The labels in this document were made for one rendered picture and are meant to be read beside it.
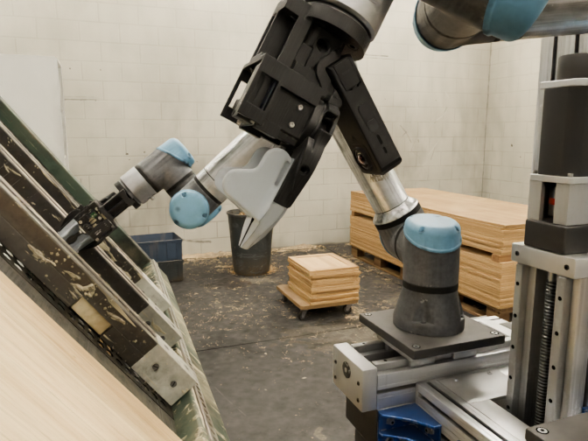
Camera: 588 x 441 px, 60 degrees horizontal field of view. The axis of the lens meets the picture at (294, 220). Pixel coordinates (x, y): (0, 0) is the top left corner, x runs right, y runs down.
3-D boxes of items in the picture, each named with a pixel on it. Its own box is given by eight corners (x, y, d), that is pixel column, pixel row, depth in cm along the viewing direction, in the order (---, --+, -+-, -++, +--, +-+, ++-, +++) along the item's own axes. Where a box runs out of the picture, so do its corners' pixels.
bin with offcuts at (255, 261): (282, 275, 528) (282, 213, 517) (234, 279, 510) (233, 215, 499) (267, 262, 576) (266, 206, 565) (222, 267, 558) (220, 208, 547)
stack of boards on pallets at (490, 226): (597, 311, 420) (607, 217, 407) (496, 328, 383) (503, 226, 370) (422, 248, 647) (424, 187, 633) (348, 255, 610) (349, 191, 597)
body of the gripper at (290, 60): (215, 122, 47) (272, 4, 47) (293, 164, 50) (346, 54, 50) (234, 119, 40) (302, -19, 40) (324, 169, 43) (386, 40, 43)
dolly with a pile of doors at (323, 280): (360, 315, 412) (361, 266, 405) (300, 323, 393) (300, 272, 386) (329, 293, 468) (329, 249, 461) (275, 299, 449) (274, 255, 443)
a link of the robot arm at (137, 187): (133, 165, 113) (157, 193, 116) (116, 178, 113) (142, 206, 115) (134, 167, 106) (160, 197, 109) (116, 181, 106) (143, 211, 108)
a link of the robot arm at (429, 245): (412, 289, 103) (415, 222, 100) (392, 271, 116) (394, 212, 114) (469, 286, 104) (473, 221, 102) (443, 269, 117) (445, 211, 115)
